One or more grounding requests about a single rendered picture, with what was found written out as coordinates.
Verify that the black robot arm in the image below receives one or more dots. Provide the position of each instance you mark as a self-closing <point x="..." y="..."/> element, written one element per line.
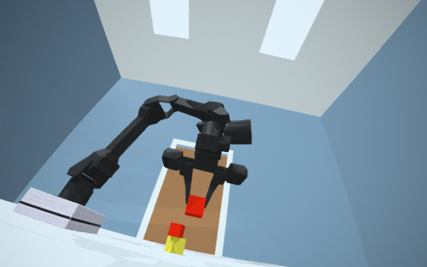
<point x="102" y="164"/>

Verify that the yellow cube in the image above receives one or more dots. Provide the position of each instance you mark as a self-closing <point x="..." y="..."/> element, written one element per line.
<point x="175" y="245"/>

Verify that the red cube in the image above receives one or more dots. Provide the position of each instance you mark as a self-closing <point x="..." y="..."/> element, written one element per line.
<point x="195" y="206"/>
<point x="176" y="230"/>

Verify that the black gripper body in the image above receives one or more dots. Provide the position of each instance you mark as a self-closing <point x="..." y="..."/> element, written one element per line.
<point x="204" y="162"/>

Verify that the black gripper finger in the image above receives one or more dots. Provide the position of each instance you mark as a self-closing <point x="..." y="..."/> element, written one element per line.
<point x="218" y="179"/>
<point x="186" y="171"/>

